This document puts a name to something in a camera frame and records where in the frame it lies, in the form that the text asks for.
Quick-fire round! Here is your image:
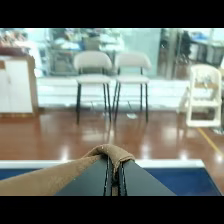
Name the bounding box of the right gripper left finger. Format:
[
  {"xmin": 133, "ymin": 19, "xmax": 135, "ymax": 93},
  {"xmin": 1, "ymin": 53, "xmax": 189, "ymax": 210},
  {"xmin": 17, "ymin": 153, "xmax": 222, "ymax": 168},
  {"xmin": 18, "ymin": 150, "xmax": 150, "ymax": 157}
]
[{"xmin": 54, "ymin": 155, "xmax": 113, "ymax": 197}]

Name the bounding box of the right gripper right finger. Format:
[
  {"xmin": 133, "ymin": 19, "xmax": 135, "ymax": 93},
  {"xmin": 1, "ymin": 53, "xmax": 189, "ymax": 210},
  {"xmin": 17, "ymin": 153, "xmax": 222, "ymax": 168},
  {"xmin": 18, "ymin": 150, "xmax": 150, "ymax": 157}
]
[{"xmin": 118, "ymin": 159, "xmax": 176, "ymax": 197}]

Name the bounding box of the brown garment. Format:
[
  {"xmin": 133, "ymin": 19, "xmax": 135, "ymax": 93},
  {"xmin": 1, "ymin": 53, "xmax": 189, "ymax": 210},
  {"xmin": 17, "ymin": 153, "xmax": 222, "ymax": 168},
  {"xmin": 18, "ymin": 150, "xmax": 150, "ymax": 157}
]
[{"xmin": 0, "ymin": 143, "xmax": 136, "ymax": 197}]

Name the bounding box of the white high chair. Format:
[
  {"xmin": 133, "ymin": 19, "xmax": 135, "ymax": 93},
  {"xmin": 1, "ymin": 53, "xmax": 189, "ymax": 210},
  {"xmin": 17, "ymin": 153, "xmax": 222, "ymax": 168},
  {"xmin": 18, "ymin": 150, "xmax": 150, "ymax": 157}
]
[{"xmin": 177, "ymin": 63, "xmax": 223, "ymax": 129}]

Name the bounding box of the beige chair with black legs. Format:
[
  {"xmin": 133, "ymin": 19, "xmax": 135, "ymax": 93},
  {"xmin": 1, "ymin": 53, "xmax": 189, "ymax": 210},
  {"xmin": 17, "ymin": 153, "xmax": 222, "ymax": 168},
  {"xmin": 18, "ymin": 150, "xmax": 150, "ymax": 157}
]
[
  {"xmin": 72, "ymin": 50, "xmax": 114, "ymax": 125},
  {"xmin": 112, "ymin": 51, "xmax": 153, "ymax": 124}
]

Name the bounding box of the white cabinet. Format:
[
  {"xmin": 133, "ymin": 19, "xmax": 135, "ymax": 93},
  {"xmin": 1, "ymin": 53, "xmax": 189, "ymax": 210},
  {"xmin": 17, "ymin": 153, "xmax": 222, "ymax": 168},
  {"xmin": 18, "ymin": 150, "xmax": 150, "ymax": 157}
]
[{"xmin": 0, "ymin": 54, "xmax": 40, "ymax": 118}]

